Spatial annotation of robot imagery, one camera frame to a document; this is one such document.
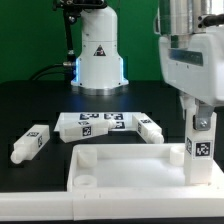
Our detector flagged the white marker sheet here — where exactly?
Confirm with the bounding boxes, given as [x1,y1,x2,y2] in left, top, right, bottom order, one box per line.
[54,112,148,132]

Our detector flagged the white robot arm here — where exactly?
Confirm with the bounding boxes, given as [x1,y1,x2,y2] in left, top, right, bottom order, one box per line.
[72,0,224,131]

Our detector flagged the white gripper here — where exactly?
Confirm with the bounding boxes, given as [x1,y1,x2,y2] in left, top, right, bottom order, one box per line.
[159,27,224,131]

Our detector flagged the white L-shaped fence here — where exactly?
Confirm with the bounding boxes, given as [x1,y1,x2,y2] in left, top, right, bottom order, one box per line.
[0,143,224,222]

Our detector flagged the white desk top tray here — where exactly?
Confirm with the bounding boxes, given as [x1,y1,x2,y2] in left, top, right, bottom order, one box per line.
[67,144,224,194]

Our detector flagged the black cable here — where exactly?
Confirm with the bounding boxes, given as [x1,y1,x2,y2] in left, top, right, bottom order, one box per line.
[29,61,77,82]

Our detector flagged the black camera stand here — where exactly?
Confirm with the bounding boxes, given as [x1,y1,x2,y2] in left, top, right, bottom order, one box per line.
[52,0,107,62]

